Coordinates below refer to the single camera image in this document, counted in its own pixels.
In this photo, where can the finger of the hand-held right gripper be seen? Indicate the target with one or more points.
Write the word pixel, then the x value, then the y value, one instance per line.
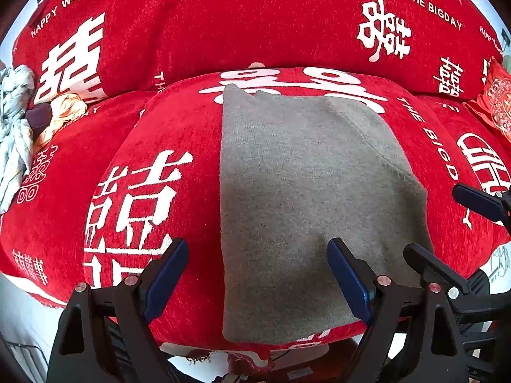
pixel 481 201
pixel 433 269

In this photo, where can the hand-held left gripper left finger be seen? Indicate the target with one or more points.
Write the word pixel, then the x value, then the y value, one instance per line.
pixel 165 277

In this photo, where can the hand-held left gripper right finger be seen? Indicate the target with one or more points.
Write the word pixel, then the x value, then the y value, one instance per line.
pixel 351 283

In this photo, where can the grey knit sweater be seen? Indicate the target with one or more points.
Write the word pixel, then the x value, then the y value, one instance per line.
pixel 299 187

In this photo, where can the red patterned cushion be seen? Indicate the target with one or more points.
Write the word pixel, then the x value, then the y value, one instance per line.
pixel 497 99

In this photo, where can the cream crumpled cloth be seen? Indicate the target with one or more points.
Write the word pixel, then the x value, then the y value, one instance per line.
pixel 66 111

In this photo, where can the dark purple cloth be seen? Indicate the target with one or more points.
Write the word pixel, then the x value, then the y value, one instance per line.
pixel 38 116

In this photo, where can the grey floral cloth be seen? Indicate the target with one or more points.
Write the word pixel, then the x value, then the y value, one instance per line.
pixel 14 127

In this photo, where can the red printed sofa cover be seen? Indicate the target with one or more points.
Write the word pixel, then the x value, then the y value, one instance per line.
pixel 239 20

